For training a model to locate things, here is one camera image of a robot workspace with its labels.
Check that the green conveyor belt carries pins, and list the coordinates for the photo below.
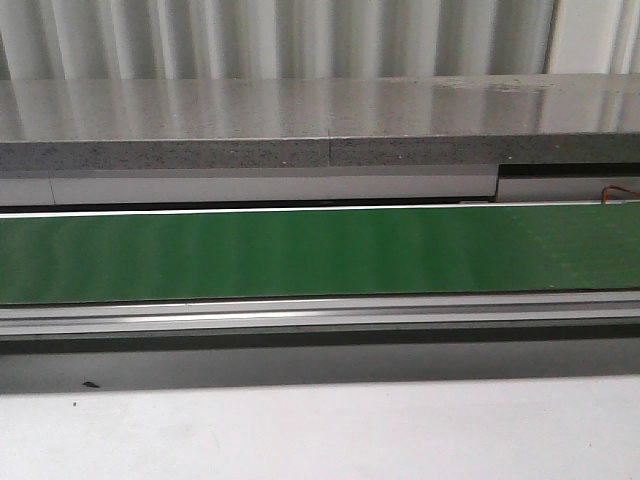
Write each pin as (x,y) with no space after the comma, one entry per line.
(162,256)

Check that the aluminium conveyor frame rail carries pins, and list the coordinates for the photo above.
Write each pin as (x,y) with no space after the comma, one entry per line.
(310,322)

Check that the white pleated curtain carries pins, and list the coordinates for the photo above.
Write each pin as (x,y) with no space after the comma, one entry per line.
(315,39)

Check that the white panel under countertop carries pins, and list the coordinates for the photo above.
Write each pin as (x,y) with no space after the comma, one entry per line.
(431,183)

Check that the grey stone countertop slab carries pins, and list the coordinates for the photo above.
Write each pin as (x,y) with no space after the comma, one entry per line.
(147,124)

